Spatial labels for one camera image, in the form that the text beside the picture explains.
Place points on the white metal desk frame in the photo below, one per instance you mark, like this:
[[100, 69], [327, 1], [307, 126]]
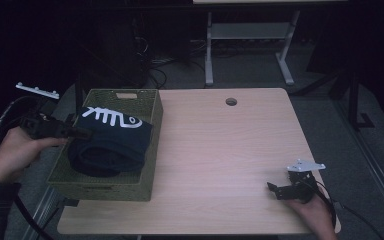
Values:
[[246, 30]]

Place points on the person's right hand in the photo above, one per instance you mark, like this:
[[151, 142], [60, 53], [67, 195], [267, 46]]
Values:
[[316, 220]]

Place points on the green woven basket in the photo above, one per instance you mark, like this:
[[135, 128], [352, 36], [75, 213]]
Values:
[[136, 185]]

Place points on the aluminium floor rail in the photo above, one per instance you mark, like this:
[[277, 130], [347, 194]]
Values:
[[43, 210], [373, 166]]

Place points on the black metal stand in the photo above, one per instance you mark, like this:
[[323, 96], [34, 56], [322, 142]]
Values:
[[353, 100], [78, 96]]

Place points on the dark navy printed garment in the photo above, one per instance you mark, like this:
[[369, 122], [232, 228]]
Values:
[[113, 146]]

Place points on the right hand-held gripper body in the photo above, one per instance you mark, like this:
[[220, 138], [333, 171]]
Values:
[[300, 191]]

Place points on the black table bracket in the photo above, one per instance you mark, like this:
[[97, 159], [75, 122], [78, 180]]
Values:
[[70, 202]]

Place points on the person's left hand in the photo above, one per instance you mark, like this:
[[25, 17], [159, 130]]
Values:
[[13, 153]]

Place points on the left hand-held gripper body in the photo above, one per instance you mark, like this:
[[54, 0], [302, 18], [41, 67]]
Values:
[[43, 128]]

